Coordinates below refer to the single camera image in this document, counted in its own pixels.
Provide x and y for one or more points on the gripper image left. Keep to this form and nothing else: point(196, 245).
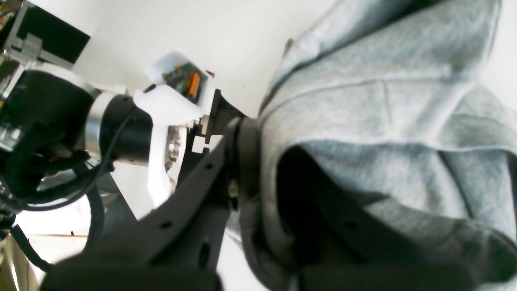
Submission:
point(182, 245)

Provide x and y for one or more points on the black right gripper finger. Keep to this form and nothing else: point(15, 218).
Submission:
point(338, 246)

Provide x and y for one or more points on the grey t-shirt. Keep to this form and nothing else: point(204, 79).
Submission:
point(384, 95)

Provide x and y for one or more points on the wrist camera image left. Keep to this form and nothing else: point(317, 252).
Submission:
point(185, 77)

